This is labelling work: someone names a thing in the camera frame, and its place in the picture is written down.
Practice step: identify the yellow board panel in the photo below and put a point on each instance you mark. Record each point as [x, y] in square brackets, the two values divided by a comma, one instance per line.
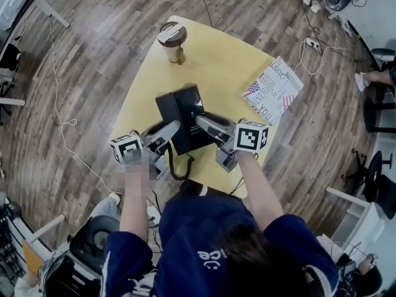
[32, 258]

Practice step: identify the white metal leg bar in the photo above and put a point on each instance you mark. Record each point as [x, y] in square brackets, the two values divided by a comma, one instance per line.
[46, 227]

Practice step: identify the beige cup brown lid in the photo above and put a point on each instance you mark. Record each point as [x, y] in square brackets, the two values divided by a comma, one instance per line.
[171, 53]

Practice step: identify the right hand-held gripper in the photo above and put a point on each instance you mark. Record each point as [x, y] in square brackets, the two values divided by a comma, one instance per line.
[249, 136]

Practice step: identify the wooden table with black base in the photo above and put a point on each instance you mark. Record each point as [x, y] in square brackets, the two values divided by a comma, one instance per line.
[210, 63]

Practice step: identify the white metal shelf frame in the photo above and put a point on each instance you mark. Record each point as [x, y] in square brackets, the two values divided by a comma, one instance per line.
[346, 195]

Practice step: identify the person's left forearm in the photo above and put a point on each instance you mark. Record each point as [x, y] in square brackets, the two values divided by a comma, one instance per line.
[133, 209]

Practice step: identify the white plastic bag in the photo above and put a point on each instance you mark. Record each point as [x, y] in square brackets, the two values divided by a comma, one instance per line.
[345, 23]

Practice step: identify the black rectangular box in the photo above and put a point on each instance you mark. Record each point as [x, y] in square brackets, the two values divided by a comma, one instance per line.
[182, 110]

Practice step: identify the white table foot bar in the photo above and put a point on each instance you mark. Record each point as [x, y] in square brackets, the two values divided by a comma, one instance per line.
[12, 101]

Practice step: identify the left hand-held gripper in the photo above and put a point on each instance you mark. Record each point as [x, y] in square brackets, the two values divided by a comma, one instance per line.
[127, 148]

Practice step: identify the flag print newspaper box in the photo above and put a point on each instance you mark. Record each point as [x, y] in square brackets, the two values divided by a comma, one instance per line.
[272, 88]

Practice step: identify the white metal table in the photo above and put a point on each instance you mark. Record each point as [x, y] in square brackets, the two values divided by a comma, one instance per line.
[52, 14]

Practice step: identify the person's dark blue shirt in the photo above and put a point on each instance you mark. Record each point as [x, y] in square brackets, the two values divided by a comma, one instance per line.
[201, 227]

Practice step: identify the person's left leg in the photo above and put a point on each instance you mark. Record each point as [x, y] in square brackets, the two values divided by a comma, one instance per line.
[103, 207]

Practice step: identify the white power strip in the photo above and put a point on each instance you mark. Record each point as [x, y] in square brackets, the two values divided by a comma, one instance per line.
[153, 215]
[312, 43]

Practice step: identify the person's right forearm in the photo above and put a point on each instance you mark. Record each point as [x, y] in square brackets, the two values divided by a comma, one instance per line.
[260, 190]

